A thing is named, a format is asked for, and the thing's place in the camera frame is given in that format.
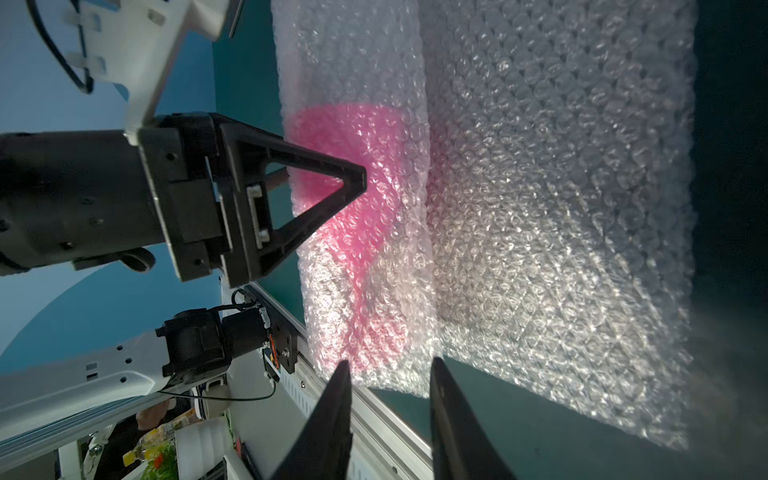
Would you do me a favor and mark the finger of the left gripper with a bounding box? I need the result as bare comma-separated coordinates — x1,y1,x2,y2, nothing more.
210,114,367,287

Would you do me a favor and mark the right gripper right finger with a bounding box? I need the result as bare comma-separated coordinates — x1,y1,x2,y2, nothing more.
430,357,515,479

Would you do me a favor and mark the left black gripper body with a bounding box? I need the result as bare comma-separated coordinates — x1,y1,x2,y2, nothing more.
1,114,229,281

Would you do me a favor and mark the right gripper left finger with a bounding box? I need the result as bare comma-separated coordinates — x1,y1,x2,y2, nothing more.
271,360,353,479

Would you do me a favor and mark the pink plastic wine glass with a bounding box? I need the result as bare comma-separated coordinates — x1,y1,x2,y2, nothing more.
287,102,412,383

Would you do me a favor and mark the clear bubble wrap sheet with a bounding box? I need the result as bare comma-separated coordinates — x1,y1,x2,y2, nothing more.
271,1,697,450

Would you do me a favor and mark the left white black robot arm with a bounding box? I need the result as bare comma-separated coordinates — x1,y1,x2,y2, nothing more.
1,114,367,440

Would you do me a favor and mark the aluminium front rail frame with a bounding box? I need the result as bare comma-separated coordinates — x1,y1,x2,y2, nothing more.
227,283,434,479

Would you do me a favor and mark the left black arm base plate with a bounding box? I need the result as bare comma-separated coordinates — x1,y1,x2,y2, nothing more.
246,284,303,374

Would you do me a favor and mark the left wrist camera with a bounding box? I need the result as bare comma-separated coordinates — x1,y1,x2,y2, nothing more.
64,0,237,146

